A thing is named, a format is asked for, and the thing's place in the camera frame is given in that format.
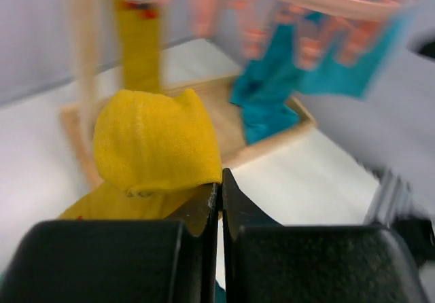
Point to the dark teal sock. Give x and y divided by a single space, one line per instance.
220 293

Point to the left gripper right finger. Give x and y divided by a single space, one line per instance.
268 262

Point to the yellow sock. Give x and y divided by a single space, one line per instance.
138 32
153 153

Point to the wooden clothes rack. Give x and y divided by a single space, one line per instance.
79 118

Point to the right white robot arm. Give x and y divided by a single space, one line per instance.
393 127

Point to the teal cloth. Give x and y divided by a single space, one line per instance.
264 86

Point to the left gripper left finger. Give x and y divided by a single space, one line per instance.
167 260

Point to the pink round clip hanger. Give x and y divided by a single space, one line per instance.
317 23

